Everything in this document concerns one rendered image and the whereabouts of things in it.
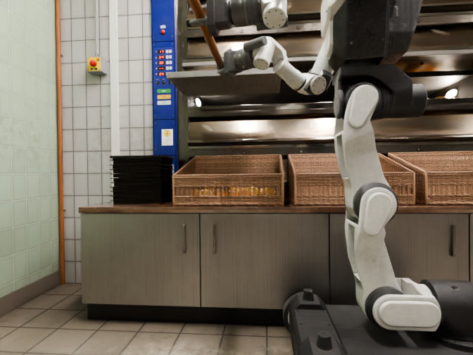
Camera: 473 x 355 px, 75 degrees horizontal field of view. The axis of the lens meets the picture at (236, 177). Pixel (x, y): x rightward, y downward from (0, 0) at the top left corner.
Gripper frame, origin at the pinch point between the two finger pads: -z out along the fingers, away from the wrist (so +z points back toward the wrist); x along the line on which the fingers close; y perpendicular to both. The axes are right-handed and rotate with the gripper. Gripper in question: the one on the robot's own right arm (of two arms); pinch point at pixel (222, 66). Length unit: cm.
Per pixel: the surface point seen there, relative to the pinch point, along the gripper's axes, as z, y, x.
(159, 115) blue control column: -74, -19, -10
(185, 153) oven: -63, -31, -35
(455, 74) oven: 73, -137, 13
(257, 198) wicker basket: 5, -17, -61
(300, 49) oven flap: -1, -73, 29
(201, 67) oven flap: -44, -28, 17
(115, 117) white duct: -100, -2, -9
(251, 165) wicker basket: -24, -51, -43
